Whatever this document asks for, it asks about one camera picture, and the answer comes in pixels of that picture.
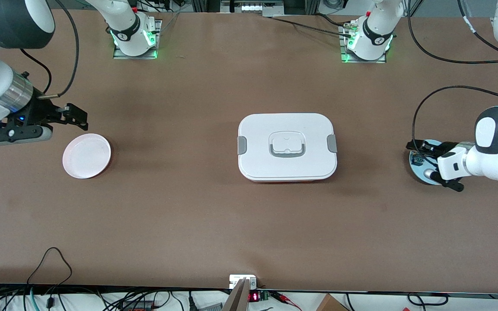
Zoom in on light blue round plate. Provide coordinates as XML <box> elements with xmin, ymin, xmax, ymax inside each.
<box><xmin>408</xmin><ymin>139</ymin><xmax>448</xmax><ymax>186</ymax></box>

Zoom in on pale pink round plate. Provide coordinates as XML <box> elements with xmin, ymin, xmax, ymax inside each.
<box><xmin>62</xmin><ymin>133</ymin><xmax>112</xmax><ymax>179</ymax></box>

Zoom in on brown cardboard box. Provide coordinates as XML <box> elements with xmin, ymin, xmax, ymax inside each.
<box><xmin>316</xmin><ymin>294</ymin><xmax>350</xmax><ymax>311</ymax></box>

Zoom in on red clip leads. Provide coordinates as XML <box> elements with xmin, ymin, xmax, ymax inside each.
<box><xmin>271</xmin><ymin>291</ymin><xmax>302</xmax><ymax>311</ymax></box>

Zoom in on white power strip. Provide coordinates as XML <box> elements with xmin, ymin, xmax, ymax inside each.
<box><xmin>221</xmin><ymin>0</ymin><xmax>285</xmax><ymax>17</ymax></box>

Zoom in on grey aluminium bar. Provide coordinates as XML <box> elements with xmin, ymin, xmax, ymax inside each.
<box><xmin>222</xmin><ymin>278</ymin><xmax>250</xmax><ymax>311</ymax></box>

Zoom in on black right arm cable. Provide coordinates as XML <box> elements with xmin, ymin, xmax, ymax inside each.
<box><xmin>19</xmin><ymin>48</ymin><xmax>53</xmax><ymax>95</ymax></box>

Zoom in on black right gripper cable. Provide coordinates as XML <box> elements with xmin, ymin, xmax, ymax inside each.
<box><xmin>41</xmin><ymin>0</ymin><xmax>80</xmax><ymax>100</ymax></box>

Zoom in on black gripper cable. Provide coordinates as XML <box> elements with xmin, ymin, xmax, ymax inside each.
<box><xmin>41</xmin><ymin>0</ymin><xmax>80</xmax><ymax>100</ymax></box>
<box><xmin>412</xmin><ymin>85</ymin><xmax>498</xmax><ymax>149</ymax></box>

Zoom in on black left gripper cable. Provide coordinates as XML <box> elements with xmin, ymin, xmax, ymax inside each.
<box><xmin>412</xmin><ymin>85</ymin><xmax>498</xmax><ymax>149</ymax></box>

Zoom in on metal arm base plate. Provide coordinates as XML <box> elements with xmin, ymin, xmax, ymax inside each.
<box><xmin>340</xmin><ymin>22</ymin><xmax>387</xmax><ymax>64</ymax></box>
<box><xmin>113</xmin><ymin>19</ymin><xmax>162</xmax><ymax>60</ymax></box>

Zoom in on black left arm tagged cable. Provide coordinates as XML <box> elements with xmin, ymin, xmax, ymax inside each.
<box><xmin>457</xmin><ymin>0</ymin><xmax>498</xmax><ymax>60</ymax></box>

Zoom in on thin black looped cable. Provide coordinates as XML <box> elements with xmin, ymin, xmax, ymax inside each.
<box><xmin>26</xmin><ymin>247</ymin><xmax>73</xmax><ymax>288</ymax></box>

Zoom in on black coiled cable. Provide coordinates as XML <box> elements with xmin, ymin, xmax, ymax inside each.
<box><xmin>407</xmin><ymin>293</ymin><xmax>449</xmax><ymax>307</ymax></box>

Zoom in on black tabletop cable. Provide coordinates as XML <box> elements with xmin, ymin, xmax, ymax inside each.
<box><xmin>271</xmin><ymin>15</ymin><xmax>353</xmax><ymax>38</ymax></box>

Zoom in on small white mounting bracket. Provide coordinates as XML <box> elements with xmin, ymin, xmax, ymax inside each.
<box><xmin>229</xmin><ymin>274</ymin><xmax>257</xmax><ymax>289</ymax></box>

